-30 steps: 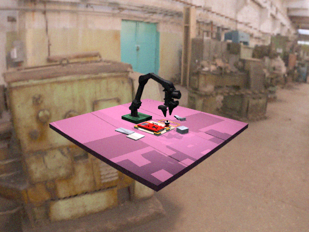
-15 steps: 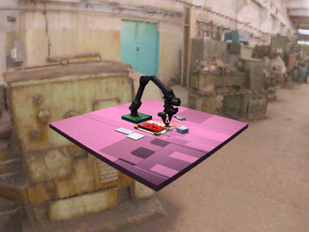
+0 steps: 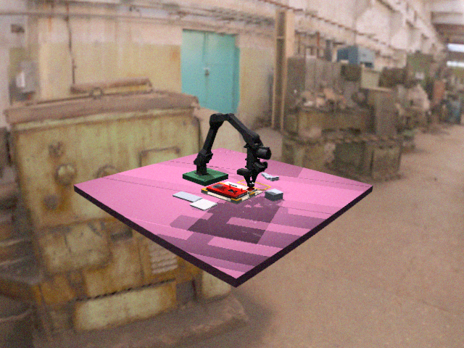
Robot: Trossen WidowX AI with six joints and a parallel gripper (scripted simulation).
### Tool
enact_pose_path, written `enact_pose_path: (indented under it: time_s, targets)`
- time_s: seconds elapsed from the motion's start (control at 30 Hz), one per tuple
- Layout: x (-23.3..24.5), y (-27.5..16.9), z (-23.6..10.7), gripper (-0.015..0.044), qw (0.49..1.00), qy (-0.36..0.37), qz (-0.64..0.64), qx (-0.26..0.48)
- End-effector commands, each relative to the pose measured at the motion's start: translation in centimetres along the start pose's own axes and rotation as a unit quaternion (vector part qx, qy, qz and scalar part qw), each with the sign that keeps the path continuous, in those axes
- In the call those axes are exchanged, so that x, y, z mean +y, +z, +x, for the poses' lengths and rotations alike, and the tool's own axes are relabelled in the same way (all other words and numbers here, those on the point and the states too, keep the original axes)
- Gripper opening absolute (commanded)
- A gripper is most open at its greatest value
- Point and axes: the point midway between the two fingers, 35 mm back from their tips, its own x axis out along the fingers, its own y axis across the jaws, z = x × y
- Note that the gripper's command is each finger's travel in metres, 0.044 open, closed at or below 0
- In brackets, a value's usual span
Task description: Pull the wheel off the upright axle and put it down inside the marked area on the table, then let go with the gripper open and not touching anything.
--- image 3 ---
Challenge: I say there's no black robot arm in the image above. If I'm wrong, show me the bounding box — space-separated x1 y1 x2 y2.
193 113 272 175

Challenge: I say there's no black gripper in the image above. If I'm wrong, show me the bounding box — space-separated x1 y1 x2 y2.
236 157 259 186

